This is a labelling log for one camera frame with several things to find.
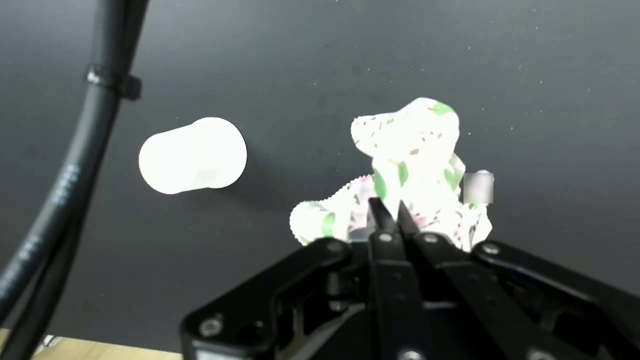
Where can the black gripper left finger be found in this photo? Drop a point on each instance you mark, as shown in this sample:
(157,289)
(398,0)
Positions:
(387,287)

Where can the white paper cup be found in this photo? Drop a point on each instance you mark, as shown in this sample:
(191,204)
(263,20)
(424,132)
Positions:
(193,156)

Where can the white floral cloth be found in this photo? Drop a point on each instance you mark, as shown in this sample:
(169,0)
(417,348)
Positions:
(421,161)

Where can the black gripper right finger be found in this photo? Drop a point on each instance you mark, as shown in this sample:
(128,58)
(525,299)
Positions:
(507,292)

